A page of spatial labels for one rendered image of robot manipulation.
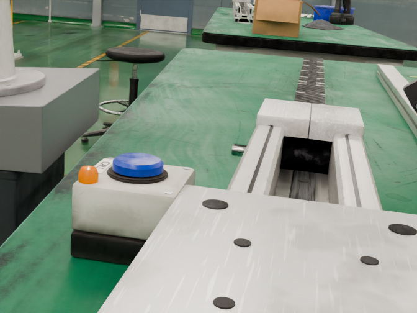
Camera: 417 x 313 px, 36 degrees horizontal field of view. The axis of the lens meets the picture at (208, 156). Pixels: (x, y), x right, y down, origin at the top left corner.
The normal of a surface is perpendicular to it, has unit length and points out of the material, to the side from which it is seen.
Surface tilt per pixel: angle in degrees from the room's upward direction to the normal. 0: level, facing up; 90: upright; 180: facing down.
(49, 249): 0
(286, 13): 69
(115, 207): 90
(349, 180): 0
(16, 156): 90
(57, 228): 0
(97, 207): 90
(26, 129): 90
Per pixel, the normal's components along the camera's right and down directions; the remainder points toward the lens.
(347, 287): 0.08, -0.96
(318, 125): -0.17, 0.25
